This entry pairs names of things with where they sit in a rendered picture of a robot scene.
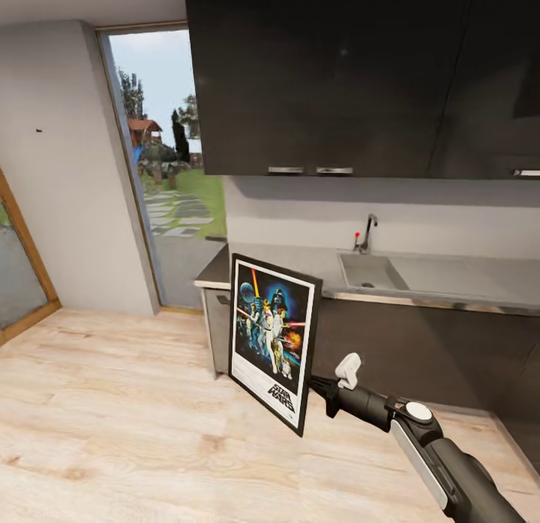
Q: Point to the fixed window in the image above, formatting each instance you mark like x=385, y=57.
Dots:
x=182, y=212

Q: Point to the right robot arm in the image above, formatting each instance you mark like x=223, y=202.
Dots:
x=459, y=483

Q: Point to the drop in sink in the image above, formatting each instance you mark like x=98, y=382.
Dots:
x=418, y=275

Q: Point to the cabinet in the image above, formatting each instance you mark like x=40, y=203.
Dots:
x=322, y=88
x=490, y=125

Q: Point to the dishwasher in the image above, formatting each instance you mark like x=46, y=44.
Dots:
x=218, y=301

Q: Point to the poster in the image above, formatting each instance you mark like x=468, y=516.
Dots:
x=272, y=331

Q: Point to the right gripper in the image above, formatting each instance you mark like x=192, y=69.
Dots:
x=354, y=401

